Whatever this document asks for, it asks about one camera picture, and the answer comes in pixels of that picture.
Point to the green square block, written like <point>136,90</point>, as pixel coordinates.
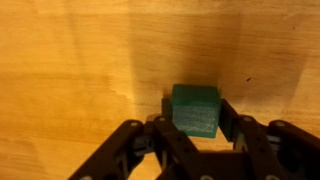
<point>196,109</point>

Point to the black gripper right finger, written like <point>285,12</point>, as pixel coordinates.
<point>277,151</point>

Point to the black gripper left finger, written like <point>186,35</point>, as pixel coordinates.
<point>125,149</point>

